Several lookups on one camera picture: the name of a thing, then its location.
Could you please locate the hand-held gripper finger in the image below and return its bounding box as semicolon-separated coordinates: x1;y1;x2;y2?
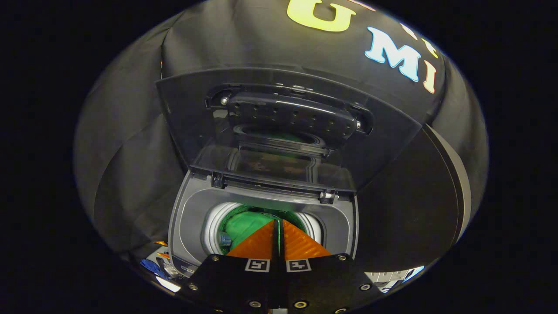
177;219;279;314
279;219;385;314

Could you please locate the green polo shirt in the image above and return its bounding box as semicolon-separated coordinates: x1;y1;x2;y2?
218;205;308;256

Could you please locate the dark washing machine lid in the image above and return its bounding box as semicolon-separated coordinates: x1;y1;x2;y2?
156;67;423;195

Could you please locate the black backdrop cloth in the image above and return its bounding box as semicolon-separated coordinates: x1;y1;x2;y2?
73;0;489;259

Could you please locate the grey cabinet with black frame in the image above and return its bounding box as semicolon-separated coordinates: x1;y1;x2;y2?
353;124;472;273

